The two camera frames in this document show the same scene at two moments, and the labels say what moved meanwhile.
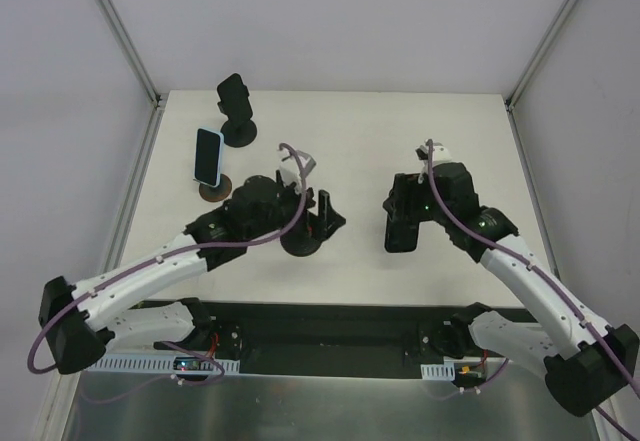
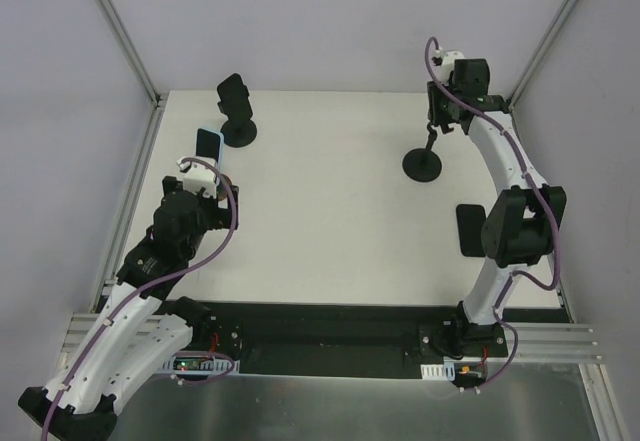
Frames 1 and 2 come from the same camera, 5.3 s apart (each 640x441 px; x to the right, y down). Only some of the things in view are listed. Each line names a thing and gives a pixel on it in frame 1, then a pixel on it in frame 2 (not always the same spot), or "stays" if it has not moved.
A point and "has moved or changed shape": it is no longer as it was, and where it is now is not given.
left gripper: (310, 214) to (226, 200)
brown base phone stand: (218, 193) stays
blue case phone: (208, 157) stays
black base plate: (341, 339) stays
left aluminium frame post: (121, 30) stays
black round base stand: (297, 242) to (423, 165)
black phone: (234, 98) stays
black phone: (401, 235) has moved or changed shape
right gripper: (404, 200) to (441, 112)
